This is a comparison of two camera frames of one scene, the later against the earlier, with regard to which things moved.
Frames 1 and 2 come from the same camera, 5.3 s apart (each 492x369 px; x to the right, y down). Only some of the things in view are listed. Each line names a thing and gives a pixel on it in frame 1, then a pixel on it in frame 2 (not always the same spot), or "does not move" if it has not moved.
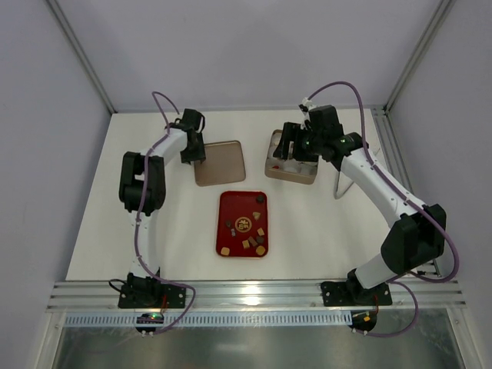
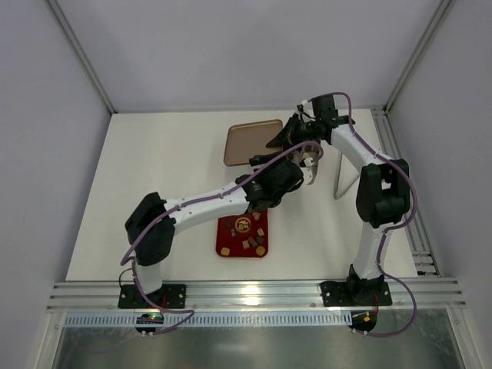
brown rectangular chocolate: [252, 241] does not move
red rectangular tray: [242, 224] does not move
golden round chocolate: [260, 250] does not move
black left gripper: [194, 152] to [294, 169]
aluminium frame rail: [293, 296] does not move
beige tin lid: [224, 163] to [244, 141]
